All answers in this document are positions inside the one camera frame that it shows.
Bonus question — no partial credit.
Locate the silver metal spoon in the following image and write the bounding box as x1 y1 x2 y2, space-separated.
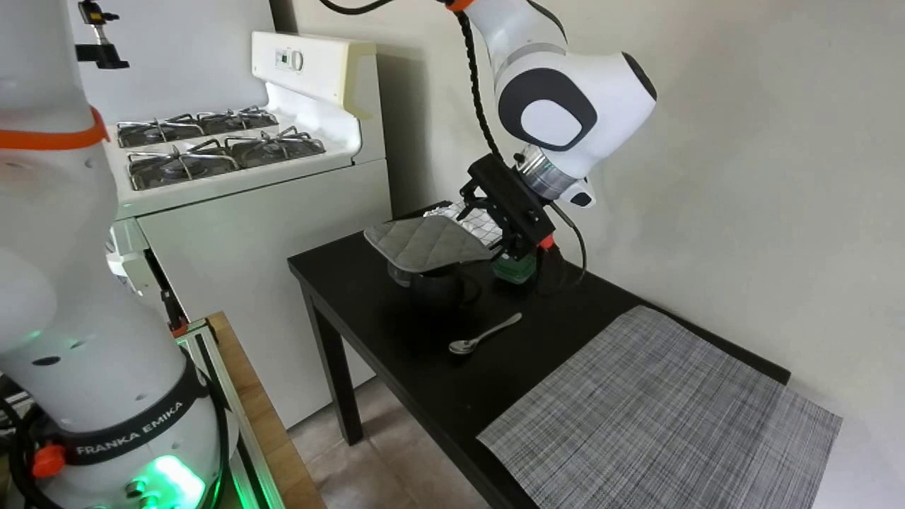
448 312 524 356

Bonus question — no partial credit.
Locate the white gas stove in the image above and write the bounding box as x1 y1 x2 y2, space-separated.
105 31 394 429

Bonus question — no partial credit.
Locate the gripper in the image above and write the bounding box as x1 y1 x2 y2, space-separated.
459 177 543 264

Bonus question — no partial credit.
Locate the small grey quilted table mat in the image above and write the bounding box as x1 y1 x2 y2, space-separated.
363 213 494 275

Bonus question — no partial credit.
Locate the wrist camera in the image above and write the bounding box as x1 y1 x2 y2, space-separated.
467 153 557 240

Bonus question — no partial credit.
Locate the large grey woven placemat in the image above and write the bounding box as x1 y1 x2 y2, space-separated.
477 305 843 509

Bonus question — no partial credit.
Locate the black orange clamp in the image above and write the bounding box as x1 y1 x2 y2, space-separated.
157 267 190 339

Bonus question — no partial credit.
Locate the camera on mount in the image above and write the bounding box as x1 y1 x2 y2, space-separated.
74 0 132 71

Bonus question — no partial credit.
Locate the stove burner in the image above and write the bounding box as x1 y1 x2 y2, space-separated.
224 127 327 170
127 141 242 192
116 113 206 149
196 105 279 136

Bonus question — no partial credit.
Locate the black mug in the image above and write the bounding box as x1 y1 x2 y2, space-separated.
387 260 484 313

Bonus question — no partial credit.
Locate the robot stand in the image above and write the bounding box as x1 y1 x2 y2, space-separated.
170 311 327 509

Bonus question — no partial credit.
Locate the white checked cloth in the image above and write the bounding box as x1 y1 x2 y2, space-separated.
423 201 505 247

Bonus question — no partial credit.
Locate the green glass cup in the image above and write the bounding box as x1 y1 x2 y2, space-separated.
492 252 539 286

